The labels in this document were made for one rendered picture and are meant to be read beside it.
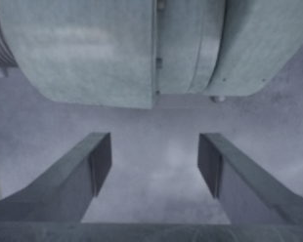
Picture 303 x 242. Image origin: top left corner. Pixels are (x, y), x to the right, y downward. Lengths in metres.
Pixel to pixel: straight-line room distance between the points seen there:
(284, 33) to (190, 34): 0.12
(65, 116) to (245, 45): 1.48
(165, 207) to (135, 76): 1.66
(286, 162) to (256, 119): 0.52
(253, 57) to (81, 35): 0.25
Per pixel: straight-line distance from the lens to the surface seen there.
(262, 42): 0.30
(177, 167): 1.62
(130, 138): 1.50
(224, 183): 0.18
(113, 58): 0.27
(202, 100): 1.14
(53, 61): 0.31
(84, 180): 0.17
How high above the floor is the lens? 1.41
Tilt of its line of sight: 76 degrees down
